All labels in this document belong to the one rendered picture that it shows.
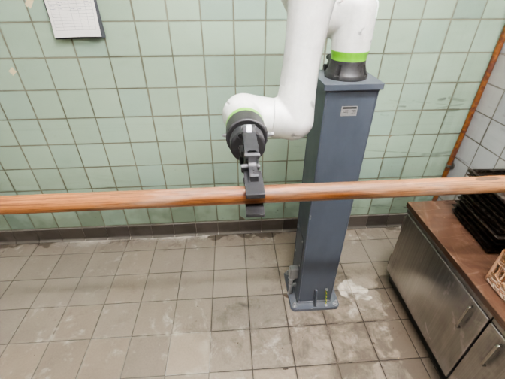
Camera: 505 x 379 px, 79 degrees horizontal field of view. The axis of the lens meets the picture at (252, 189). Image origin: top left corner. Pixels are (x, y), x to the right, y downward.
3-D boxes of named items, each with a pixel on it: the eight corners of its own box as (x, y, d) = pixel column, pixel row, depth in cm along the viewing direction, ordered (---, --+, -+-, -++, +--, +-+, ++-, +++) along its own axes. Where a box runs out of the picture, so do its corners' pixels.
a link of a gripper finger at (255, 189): (261, 174, 53) (261, 170, 52) (265, 198, 47) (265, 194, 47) (243, 174, 53) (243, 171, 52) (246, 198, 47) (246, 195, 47)
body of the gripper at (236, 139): (264, 120, 65) (269, 140, 58) (263, 156, 70) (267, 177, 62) (228, 122, 65) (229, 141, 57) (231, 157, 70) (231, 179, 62)
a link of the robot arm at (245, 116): (223, 147, 74) (221, 110, 69) (270, 145, 75) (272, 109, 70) (223, 159, 69) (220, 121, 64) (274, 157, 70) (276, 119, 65)
